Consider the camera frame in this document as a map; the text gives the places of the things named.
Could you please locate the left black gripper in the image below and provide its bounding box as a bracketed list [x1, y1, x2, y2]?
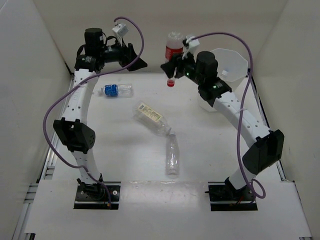
[99, 36, 148, 72]

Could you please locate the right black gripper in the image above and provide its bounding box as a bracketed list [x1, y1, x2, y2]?
[161, 48, 205, 86]

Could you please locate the red label plastic bottle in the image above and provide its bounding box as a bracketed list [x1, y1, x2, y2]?
[164, 31, 186, 88]

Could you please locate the clear bottle white cap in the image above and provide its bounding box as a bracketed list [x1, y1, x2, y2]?
[219, 70, 229, 80]

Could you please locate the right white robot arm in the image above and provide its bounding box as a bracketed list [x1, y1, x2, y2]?
[160, 51, 285, 200]

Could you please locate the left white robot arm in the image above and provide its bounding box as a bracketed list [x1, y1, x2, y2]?
[53, 23, 148, 200]

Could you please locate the white plastic bin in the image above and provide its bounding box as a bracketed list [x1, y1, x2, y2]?
[198, 48, 248, 112]

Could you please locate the blue label plastic bottle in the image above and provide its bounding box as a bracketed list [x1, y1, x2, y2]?
[98, 84, 134, 98]

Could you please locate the large green label bottle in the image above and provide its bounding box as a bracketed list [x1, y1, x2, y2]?
[132, 100, 172, 136]

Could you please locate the clear bottle without label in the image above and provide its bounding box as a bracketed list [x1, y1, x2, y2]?
[165, 131, 180, 178]

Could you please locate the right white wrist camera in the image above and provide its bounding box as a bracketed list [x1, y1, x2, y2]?
[182, 34, 200, 60]

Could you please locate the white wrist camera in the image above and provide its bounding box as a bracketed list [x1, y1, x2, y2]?
[112, 23, 129, 38]
[182, 34, 200, 60]

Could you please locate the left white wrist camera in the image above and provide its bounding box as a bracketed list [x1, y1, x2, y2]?
[112, 23, 129, 38]

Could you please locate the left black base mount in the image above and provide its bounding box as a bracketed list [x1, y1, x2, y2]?
[73, 181, 121, 210]

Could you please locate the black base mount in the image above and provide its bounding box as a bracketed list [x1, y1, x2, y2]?
[73, 181, 121, 210]
[205, 182, 258, 212]

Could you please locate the left aluminium frame rail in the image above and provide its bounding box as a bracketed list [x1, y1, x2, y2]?
[11, 72, 74, 240]

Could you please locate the aluminium frame rail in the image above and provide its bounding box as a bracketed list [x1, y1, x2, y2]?
[250, 75, 311, 232]
[11, 72, 74, 240]

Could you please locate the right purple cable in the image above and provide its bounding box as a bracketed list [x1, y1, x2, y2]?
[187, 31, 266, 200]

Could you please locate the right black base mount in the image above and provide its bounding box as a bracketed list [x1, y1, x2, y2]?
[205, 182, 258, 212]

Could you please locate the right aluminium frame rail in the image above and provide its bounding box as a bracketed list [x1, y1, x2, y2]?
[250, 75, 311, 232]

